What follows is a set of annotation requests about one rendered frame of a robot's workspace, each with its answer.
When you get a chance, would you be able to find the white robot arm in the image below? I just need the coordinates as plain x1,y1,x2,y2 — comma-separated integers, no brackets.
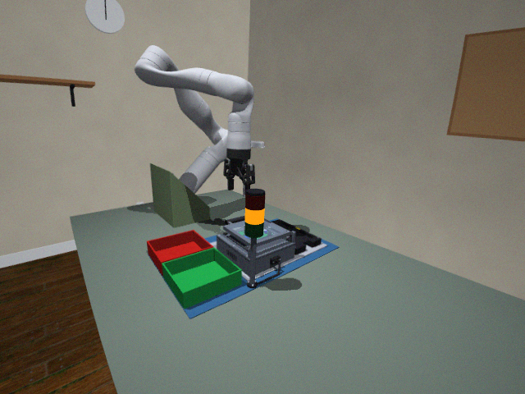
135,45,264,193

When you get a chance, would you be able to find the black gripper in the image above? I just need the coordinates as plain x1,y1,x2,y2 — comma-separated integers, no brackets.
223,149,255,197

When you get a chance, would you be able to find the red bin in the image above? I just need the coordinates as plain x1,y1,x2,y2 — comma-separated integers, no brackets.
147,230,213,276

